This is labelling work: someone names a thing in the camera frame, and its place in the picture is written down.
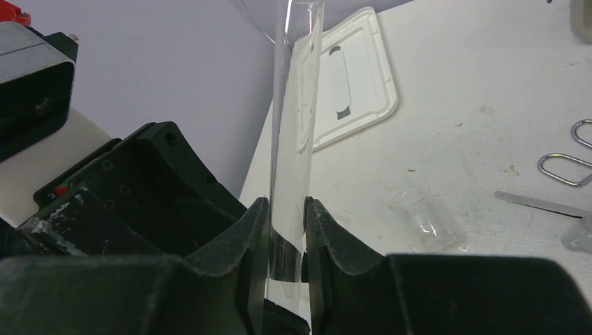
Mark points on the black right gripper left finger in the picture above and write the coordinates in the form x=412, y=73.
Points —
x=216, y=290

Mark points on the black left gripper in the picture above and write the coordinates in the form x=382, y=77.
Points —
x=146, y=194

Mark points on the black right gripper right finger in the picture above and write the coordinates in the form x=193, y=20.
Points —
x=355, y=290

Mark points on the large clear test tube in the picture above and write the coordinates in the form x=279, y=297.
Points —
x=297, y=48

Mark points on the small clear beaker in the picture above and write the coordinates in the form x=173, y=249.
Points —
x=427, y=221

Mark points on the white plastic tub lid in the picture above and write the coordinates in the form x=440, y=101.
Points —
x=343, y=86

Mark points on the small clear stopper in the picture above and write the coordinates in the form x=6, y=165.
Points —
x=578, y=236

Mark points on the metal tweezers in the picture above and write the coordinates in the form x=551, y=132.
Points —
x=543, y=205

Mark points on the metal crucible tongs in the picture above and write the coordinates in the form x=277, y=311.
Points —
x=571, y=159

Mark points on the beige plastic tub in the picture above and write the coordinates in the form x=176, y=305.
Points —
x=580, y=19

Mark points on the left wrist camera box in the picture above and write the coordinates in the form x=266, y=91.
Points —
x=37, y=75

